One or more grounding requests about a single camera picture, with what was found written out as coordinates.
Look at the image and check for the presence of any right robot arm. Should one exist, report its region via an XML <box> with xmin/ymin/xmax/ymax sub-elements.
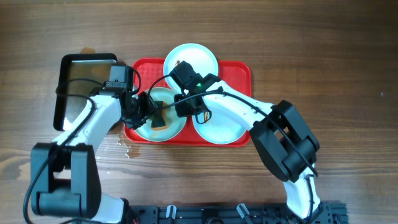
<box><xmin>174</xmin><ymin>81</ymin><xmax>320</xmax><ymax>223</ymax></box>

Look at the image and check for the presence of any black water tray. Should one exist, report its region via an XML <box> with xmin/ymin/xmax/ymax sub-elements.
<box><xmin>53</xmin><ymin>53</ymin><xmax>118</xmax><ymax>131</ymax></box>

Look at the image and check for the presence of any white plate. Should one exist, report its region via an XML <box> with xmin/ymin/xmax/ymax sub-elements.
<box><xmin>163</xmin><ymin>43</ymin><xmax>219</xmax><ymax>77</ymax></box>
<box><xmin>135</xmin><ymin>87</ymin><xmax>187</xmax><ymax>142</ymax></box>
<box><xmin>192</xmin><ymin>111</ymin><xmax>246</xmax><ymax>145</ymax></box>

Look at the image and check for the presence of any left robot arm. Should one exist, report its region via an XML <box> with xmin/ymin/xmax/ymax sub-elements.
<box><xmin>23</xmin><ymin>91</ymin><xmax>153</xmax><ymax>223</ymax></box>

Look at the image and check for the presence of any green and orange sponge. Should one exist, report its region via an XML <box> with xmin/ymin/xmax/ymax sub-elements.
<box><xmin>150</xmin><ymin>101</ymin><xmax>168</xmax><ymax>131</ymax></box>

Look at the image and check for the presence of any red plastic serving tray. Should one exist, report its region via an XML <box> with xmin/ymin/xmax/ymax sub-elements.
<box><xmin>124</xmin><ymin>58</ymin><xmax>252</xmax><ymax>147</ymax></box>

